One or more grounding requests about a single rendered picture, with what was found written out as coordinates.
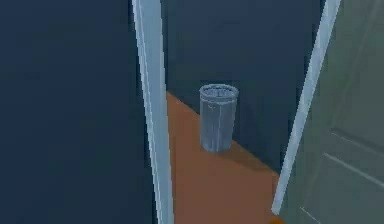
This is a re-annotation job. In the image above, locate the grey mesh waste bin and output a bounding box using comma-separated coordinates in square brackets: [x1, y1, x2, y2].
[198, 83, 240, 154]

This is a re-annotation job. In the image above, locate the grey panelled room door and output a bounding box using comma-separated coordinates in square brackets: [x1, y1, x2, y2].
[278, 0, 384, 224]

